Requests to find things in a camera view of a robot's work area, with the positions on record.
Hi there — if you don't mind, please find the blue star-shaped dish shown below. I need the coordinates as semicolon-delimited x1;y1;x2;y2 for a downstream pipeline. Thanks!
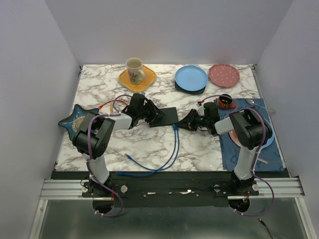
58;104;99;141

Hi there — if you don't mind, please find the red ethernet cable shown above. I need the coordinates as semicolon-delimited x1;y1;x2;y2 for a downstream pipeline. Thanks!
99;99;128;109

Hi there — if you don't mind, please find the black network switch box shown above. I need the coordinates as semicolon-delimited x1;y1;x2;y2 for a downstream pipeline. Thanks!
149;107;179;127

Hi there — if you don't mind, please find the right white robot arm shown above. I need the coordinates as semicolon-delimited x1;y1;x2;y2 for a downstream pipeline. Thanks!
176;102;272;195

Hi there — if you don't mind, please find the dark teal plate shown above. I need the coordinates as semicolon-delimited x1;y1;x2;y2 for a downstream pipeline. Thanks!
174;81;206;95

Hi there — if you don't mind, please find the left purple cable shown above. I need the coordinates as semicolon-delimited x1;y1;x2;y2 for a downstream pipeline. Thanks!
86;94;133;218

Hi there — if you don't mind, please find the brown orange cup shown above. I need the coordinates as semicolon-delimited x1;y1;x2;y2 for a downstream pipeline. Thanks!
217;94;236;110

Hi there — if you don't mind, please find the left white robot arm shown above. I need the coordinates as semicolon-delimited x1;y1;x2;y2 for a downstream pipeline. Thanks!
72;93;165;197

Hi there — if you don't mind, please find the aluminium rail frame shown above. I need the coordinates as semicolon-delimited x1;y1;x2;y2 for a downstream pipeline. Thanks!
27;65;312;239

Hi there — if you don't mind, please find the yellow woven coaster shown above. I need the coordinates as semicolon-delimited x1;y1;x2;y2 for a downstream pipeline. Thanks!
118;65;157;93

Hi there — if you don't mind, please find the black mounting base plate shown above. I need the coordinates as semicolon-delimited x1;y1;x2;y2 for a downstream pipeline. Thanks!
41;172;300;211

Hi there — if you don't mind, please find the cream floral mug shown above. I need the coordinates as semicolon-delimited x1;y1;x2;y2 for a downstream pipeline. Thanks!
126;58;146;85

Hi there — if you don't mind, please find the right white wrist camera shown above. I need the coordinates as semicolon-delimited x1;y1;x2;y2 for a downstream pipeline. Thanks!
197;105;204;116

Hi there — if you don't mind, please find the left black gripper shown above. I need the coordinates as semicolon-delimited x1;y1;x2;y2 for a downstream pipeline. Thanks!
138;100;165;124

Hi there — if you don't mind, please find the pink dotted plate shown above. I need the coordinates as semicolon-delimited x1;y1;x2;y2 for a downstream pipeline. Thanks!
208;63;240;88

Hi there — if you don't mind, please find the metal spoon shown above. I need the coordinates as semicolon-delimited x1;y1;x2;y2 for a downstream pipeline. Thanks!
246;99;276;113

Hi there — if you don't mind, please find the blue cloth placemat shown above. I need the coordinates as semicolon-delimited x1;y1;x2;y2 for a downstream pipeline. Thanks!
219;99;284;172

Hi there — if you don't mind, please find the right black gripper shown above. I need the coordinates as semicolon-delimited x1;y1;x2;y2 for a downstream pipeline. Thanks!
175;109;209;131

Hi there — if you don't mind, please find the light blue plate on mat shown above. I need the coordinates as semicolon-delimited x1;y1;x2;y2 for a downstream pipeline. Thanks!
263;119;275;148

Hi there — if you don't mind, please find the pink plate under blue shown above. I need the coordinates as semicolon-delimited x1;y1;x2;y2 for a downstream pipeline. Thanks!
229;130;241;146

